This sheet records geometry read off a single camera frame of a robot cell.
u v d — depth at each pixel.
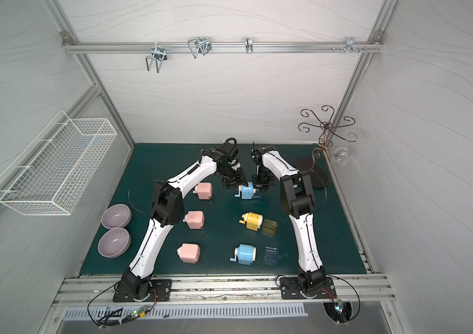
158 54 0.78
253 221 0.84
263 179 0.87
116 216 0.90
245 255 0.75
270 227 0.89
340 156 0.88
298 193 0.62
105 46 0.80
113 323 0.67
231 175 0.84
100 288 0.75
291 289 0.73
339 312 0.72
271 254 0.82
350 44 0.76
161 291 0.74
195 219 0.84
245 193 0.95
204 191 0.93
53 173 0.69
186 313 0.70
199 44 0.77
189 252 0.76
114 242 0.83
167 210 0.60
